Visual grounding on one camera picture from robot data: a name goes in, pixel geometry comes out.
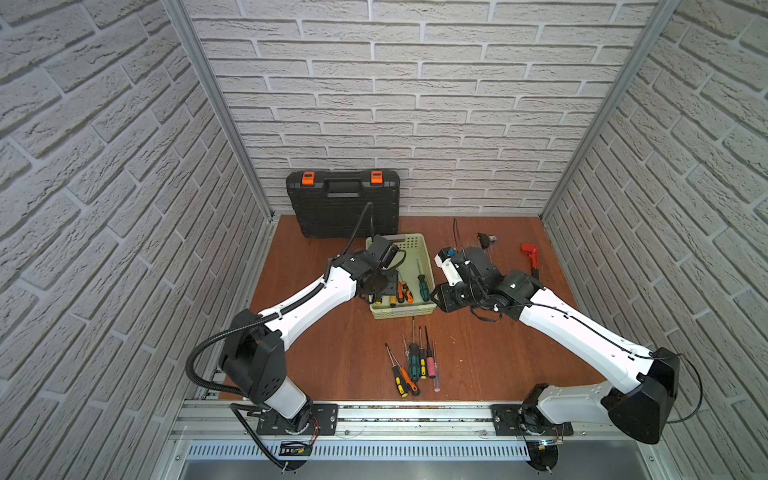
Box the orange black curved screwdriver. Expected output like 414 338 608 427
402 282 414 304

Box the clear handled screwdriver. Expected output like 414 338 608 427
430 342 441 392

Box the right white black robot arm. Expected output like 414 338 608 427
431 247 685 445

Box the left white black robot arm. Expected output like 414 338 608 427
185 234 405 433

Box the light green plastic bin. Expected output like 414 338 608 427
369 233 436 320

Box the green black large screwdriver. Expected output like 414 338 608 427
407 318 420 383

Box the clear small screwdriver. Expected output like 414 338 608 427
401 335 410 362

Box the black yellow dotted screwdriver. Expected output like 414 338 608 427
417 327 427 380

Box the orange slim screwdriver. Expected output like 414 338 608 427
395 361 420 397

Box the small black metal part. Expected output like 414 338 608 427
477 232 497 250

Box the red pipe wrench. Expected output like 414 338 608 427
520 243 540 280

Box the black plastic tool case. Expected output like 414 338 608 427
285 169 401 239

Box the pink handled screwdriver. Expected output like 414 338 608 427
424 328 434 379

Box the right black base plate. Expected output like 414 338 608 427
490 404 574 437

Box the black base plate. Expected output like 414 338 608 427
256 402 339 436
490 404 574 437

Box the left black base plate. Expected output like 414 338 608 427
256 402 339 436

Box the aluminium rail frame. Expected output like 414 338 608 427
162 400 652 464

